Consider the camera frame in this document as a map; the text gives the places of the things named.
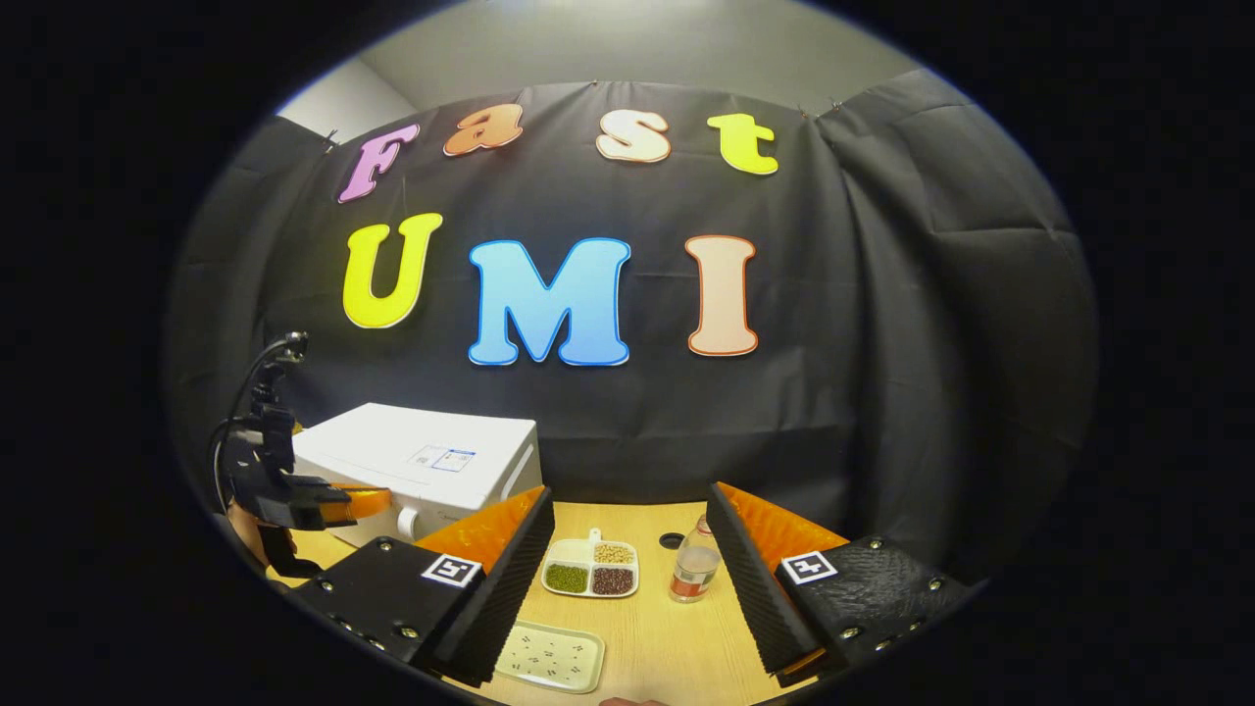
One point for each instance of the divided dish of beans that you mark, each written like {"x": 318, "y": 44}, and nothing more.
{"x": 578, "y": 551}

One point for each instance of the black table grommet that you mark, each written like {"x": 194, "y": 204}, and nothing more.
{"x": 672, "y": 540}

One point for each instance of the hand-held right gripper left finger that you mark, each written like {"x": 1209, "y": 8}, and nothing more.
{"x": 505, "y": 598}

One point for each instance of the clear bottle with red label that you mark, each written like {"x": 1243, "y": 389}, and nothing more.
{"x": 696, "y": 569}

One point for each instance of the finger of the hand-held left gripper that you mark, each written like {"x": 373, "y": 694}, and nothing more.
{"x": 304, "y": 502}

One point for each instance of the white microwave oven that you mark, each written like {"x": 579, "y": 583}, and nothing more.
{"x": 412, "y": 451}

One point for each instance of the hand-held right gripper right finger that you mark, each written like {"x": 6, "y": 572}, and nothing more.
{"x": 755, "y": 588}

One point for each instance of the pale green speckled plate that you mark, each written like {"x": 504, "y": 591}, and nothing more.
{"x": 549, "y": 657}

